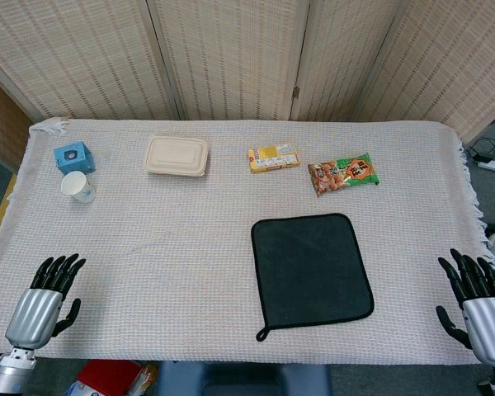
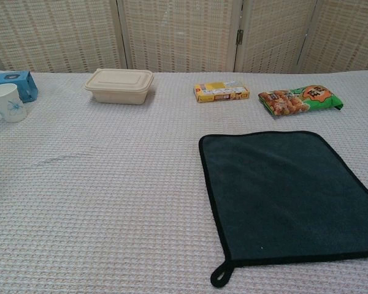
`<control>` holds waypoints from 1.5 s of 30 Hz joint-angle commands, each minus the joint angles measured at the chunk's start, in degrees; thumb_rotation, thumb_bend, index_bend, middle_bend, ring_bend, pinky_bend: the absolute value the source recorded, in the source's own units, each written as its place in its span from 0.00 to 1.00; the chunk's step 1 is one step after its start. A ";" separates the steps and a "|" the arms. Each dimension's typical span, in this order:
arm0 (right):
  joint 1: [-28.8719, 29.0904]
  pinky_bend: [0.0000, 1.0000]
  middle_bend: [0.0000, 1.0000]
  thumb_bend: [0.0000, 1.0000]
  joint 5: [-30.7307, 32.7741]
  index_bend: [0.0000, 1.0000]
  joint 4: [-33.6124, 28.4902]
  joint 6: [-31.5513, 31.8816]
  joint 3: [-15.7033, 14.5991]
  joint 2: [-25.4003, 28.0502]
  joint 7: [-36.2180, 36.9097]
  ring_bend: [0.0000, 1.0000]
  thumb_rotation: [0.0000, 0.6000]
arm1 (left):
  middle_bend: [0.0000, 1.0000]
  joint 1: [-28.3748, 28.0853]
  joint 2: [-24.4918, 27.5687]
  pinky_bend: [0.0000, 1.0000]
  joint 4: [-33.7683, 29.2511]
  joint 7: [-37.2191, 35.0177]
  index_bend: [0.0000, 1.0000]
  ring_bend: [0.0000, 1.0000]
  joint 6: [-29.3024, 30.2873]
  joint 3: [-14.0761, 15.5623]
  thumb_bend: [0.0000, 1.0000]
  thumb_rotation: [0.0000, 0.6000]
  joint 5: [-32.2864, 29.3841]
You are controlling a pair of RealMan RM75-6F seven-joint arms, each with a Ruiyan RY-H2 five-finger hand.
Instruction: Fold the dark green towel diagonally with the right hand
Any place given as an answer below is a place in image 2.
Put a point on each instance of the dark green cloth mat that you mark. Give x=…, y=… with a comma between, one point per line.
x=279, y=196

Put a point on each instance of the yellow rectangular snack box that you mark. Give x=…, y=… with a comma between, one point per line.
x=222, y=93

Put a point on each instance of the beige lidded food container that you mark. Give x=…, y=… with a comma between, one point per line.
x=119, y=86

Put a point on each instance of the white waffle-weave tablecloth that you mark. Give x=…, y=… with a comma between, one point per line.
x=104, y=196

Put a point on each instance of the woven bamboo folding screen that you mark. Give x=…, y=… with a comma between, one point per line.
x=178, y=33

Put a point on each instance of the green snack bag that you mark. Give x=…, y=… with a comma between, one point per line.
x=297, y=99

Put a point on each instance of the metal screen hinge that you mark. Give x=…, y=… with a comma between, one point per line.
x=239, y=36

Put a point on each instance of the blue tissue box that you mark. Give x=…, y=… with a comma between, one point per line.
x=22, y=84

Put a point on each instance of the white paper cup blue flower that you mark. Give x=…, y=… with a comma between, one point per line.
x=8, y=102

